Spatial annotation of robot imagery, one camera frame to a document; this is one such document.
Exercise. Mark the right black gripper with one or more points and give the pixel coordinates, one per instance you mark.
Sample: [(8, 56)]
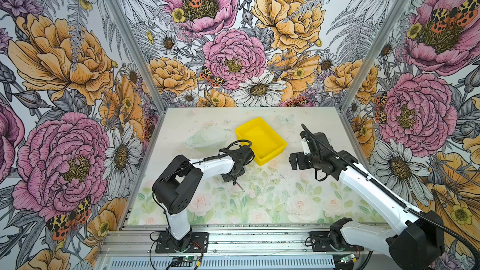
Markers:
[(300, 156)]

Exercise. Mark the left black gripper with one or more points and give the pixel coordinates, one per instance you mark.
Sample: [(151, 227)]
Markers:
[(226, 178)]

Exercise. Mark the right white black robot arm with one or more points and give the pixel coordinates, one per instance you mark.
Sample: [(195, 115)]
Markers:
[(414, 240)]

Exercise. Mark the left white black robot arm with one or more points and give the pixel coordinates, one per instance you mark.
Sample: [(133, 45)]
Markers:
[(175, 188)]

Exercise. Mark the yellow plastic bin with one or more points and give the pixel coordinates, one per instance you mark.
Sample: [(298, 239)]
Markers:
[(267, 144)]

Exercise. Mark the aluminium mounting rail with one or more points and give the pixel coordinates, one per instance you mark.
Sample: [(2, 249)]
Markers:
[(153, 242)]

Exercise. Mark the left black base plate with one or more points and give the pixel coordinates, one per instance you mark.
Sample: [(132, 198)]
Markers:
[(193, 242)]

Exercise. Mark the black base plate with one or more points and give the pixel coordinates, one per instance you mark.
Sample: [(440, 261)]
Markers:
[(193, 242), (322, 241)]

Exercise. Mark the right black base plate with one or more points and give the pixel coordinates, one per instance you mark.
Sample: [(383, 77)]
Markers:
[(322, 241)]

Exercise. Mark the white vented cable duct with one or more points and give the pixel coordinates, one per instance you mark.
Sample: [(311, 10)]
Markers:
[(325, 262)]

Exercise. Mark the right aluminium corner post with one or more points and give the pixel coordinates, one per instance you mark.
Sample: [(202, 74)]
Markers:
[(387, 27)]

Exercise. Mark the aluminium corner post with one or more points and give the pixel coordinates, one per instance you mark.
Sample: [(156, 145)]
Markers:
[(387, 27), (117, 13)]

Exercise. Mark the left aluminium corner post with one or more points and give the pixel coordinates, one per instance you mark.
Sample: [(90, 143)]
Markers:
[(117, 13)]

